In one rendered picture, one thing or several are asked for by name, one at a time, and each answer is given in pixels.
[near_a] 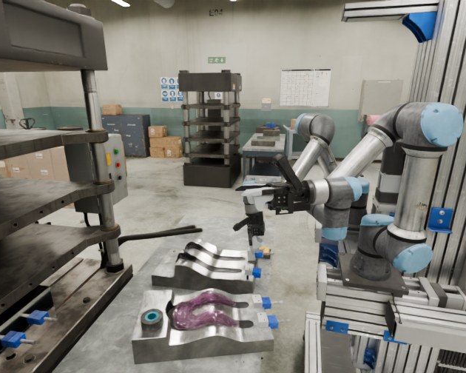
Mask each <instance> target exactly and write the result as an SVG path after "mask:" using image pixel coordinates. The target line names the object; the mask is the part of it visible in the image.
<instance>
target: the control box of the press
mask: <svg viewBox="0 0 466 373"><path fill-rule="evenodd" d="M105 149H106V155H107V165H108V171H109V178H111V179H112V180H114V181H115V190H114V191H113V192H112V203H113V205H115V204H116V203H118V202H119V201H121V200H122V199H124V198H125V197H127V196H128V189H127V183H126V171H125V164H124V152H123V146H122V139H121V135H120V134H109V140H108V141H106V142H105ZM64 152H65V156H66V161H67V169H68V173H69V177H70V181H74V182H76V181H93V180H96V176H95V167H94V161H93V156H92V147H91V144H90V143H81V144H67V145H64ZM74 206H75V211H76V212H83V213H84V221H85V224H86V225H87V226H90V224H89V221H88V216H87V213H95V214H98V217H99V222H100V225H103V221H102V215H101V206H100V201H99V196H98V195H94V196H89V197H86V198H81V199H79V200H77V201H75V202H74ZM98 245H99V248H100V249H98V251H99V252H101V259H102V257H103V254H104V251H105V250H106V248H107V245H106V241H104V242H103V246H104V247H103V246H102V243H99V244H98Z"/></svg>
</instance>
